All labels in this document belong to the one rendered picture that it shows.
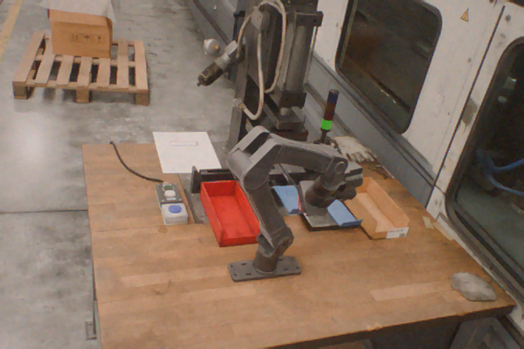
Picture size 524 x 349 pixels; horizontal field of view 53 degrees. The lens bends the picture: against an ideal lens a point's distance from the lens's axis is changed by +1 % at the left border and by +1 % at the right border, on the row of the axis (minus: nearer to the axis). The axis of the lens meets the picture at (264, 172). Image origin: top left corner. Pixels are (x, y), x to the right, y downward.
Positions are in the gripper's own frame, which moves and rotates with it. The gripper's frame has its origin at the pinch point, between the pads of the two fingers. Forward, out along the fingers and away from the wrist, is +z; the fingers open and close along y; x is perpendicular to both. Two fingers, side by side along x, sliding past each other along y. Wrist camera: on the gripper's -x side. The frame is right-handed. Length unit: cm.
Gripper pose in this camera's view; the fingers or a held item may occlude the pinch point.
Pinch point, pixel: (301, 209)
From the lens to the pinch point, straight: 153.4
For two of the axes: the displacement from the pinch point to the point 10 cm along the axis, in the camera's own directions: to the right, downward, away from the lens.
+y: -1.9, -8.9, 4.1
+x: -9.3, 0.3, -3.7
